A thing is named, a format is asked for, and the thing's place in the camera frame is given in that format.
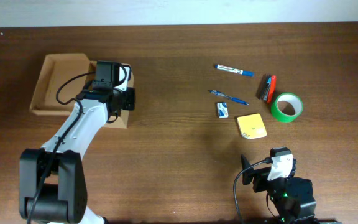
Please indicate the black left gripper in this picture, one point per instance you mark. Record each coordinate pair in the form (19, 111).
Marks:
(129, 98)

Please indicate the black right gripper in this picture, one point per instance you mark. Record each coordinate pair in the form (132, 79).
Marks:
(258, 180)

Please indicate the brown cardboard box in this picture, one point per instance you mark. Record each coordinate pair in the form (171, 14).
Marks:
(56, 70)

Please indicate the green tape roll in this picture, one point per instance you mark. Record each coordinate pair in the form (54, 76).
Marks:
(287, 107)

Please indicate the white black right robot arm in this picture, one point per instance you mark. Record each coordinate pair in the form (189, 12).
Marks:
(292, 196)

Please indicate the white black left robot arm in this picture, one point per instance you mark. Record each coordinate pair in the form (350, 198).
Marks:
(52, 186)

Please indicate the blue white staples box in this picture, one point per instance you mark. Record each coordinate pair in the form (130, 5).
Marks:
(222, 110)

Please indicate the blue ballpoint pen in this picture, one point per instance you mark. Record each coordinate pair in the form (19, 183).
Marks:
(218, 93)

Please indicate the red black stapler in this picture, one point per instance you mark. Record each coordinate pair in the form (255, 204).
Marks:
(267, 88)

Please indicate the blue white marker pen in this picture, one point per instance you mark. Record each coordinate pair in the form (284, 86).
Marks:
(234, 70)

